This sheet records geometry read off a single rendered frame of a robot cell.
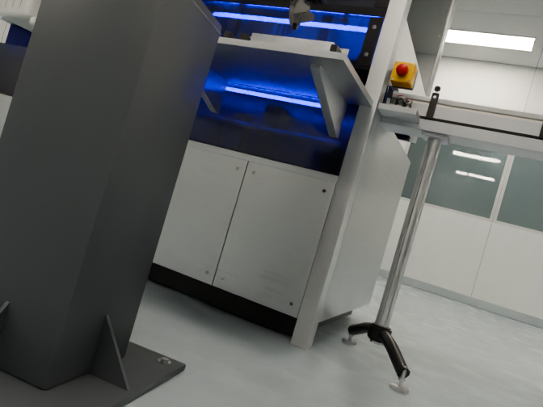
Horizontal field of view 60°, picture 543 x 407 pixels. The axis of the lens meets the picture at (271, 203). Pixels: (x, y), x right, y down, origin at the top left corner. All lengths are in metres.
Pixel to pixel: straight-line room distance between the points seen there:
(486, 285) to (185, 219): 4.77
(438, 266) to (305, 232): 4.60
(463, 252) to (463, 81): 2.15
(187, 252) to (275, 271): 0.37
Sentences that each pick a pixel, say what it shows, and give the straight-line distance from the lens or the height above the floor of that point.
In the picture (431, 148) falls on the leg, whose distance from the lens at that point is 1.77.
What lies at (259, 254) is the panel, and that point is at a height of 0.26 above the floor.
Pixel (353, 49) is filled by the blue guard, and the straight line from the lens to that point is 1.78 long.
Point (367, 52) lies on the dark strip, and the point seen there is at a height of 1.04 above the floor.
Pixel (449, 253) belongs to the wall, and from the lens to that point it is 6.18.
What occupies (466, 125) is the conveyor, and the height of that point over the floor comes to 0.88.
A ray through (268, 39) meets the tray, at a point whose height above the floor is 0.90.
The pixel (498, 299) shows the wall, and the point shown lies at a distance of 6.19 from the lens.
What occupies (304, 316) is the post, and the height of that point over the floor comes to 0.10.
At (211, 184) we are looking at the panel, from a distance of 1.84.
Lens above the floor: 0.42
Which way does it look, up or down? 1 degrees up
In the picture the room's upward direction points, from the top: 16 degrees clockwise
